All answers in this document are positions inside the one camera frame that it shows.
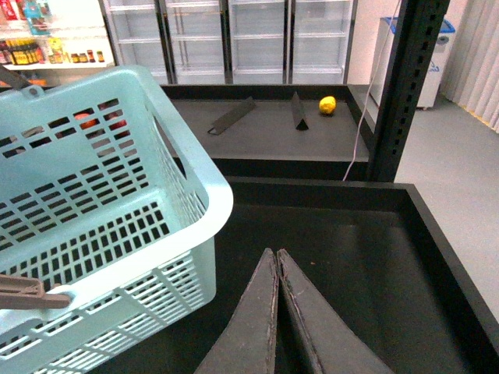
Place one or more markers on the yellow lemon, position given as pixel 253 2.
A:
pixel 327 105

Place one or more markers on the orange fruit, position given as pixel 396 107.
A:
pixel 85 121

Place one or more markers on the black right shelf post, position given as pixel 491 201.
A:
pixel 418 26

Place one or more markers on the black flat divider strip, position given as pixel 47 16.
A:
pixel 231 117

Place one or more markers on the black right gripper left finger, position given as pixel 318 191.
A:
pixel 248 342

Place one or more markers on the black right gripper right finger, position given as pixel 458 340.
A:
pixel 325 342

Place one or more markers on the red yellow apple on shelf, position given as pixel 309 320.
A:
pixel 117 126

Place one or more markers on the stocked grocery shelf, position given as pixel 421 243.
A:
pixel 54 42

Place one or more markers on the light blue plastic basket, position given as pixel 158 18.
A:
pixel 125 227

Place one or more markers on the black triangular divider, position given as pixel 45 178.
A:
pixel 298 113

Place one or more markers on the glass door refrigerator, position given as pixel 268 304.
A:
pixel 239 42

